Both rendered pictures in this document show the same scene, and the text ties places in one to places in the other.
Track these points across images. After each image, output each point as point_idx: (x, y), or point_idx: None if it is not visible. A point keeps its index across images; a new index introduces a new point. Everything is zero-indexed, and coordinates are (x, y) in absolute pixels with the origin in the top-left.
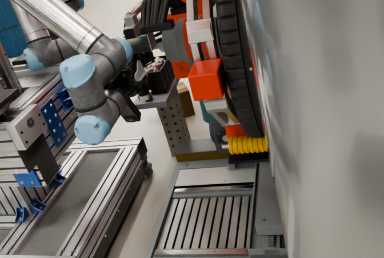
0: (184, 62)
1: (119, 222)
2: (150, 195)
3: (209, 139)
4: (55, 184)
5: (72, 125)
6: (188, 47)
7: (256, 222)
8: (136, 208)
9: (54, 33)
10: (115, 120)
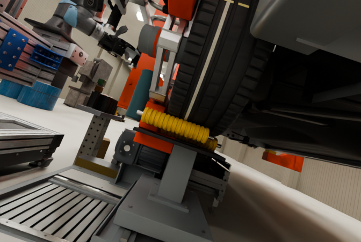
0: (128, 98)
1: None
2: (29, 176)
3: (107, 162)
4: None
5: (23, 72)
6: (158, 35)
7: (121, 205)
8: (4, 178)
9: (69, 28)
10: None
